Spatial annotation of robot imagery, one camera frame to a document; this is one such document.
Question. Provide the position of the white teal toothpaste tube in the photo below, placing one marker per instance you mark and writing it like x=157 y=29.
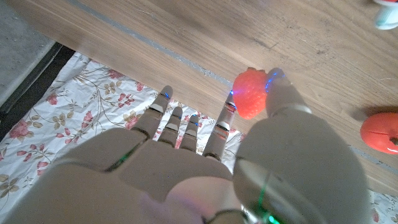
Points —
x=387 y=15

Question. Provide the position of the red toy tomato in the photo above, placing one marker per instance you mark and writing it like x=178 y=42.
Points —
x=379 y=133

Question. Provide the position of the red toy strawberry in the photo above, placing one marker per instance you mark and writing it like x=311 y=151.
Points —
x=248 y=93

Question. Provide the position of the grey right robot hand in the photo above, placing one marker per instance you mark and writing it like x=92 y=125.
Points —
x=155 y=174

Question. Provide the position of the floral curtain backdrop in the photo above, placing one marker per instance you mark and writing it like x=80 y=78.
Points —
x=77 y=105

